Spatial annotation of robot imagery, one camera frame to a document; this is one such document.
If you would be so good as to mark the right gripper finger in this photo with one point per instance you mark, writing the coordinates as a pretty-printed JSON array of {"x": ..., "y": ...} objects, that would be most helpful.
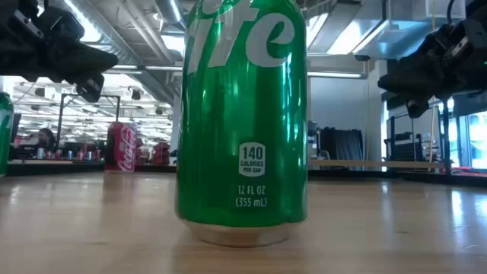
[
  {"x": 411, "y": 80},
  {"x": 418, "y": 106}
]

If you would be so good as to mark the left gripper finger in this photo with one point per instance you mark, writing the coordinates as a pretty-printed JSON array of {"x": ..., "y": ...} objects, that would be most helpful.
[
  {"x": 80, "y": 61},
  {"x": 91, "y": 87}
]

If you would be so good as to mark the red Coca-Cola can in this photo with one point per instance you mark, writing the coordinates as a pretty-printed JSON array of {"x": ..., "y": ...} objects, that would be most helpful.
[{"x": 121, "y": 148}]

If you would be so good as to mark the green Sprite can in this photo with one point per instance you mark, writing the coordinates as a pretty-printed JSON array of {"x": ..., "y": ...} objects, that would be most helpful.
[
  {"x": 5, "y": 133},
  {"x": 243, "y": 114}
]

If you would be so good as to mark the black metal rack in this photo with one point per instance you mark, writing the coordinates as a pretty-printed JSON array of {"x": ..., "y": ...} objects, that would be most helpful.
[{"x": 446, "y": 144}]

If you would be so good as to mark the person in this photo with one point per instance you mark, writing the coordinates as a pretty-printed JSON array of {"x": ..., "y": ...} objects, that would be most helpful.
[{"x": 46, "y": 137}]

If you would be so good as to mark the small blue background can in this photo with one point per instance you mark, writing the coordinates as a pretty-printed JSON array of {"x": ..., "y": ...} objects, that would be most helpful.
[
  {"x": 69, "y": 155},
  {"x": 88, "y": 155}
]

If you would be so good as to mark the small red background can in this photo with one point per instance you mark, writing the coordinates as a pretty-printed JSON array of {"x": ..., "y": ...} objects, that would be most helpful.
[{"x": 58, "y": 154}]

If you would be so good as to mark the small silver background can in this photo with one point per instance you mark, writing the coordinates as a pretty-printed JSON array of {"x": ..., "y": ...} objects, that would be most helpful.
[{"x": 40, "y": 153}]

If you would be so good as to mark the black monitor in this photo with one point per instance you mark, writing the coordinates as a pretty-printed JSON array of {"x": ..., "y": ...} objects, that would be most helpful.
[{"x": 17, "y": 129}]

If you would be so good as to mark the black fabric panel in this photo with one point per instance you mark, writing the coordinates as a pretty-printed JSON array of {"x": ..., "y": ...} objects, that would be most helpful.
[{"x": 342, "y": 146}]

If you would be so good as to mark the background wooden table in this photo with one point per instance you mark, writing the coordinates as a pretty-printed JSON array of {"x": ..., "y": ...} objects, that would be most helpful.
[{"x": 38, "y": 161}]

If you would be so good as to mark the red stacked bins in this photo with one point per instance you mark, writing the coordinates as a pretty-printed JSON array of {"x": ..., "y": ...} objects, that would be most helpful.
[{"x": 161, "y": 154}]

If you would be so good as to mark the silver ventilation duct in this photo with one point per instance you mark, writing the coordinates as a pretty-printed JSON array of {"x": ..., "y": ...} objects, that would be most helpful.
[{"x": 114, "y": 42}]

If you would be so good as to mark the black metal frame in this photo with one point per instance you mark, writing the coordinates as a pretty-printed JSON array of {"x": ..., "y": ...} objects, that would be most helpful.
[{"x": 60, "y": 122}]

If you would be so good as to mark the ceiling dome camera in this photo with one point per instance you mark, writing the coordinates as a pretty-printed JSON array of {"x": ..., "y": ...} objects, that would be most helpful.
[{"x": 362, "y": 58}]

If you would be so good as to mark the wooden shelf black frame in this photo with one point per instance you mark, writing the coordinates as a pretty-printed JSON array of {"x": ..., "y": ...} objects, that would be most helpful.
[{"x": 380, "y": 164}]

